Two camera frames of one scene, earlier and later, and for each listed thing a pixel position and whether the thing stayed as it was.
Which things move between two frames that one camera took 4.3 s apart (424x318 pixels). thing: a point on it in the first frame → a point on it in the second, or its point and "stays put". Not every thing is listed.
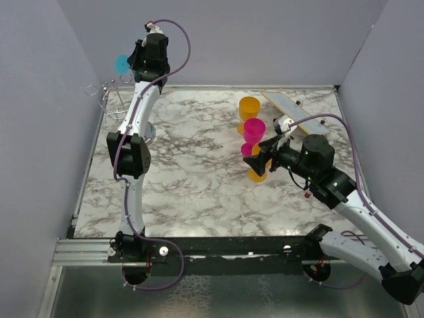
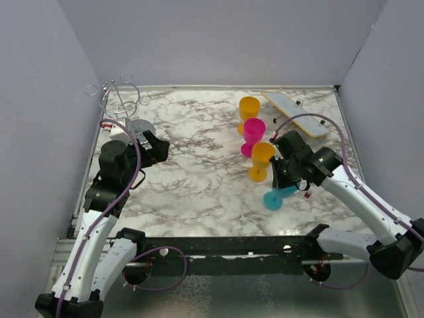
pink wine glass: [254, 131] stays put
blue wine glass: [121, 65] → [273, 200]
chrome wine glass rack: [116, 99] stays put
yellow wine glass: [248, 108] stays put
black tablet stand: [297, 103] stays put
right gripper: [258, 162] → [279, 181]
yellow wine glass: [253, 175] stays put
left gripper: [132, 59] → [159, 150]
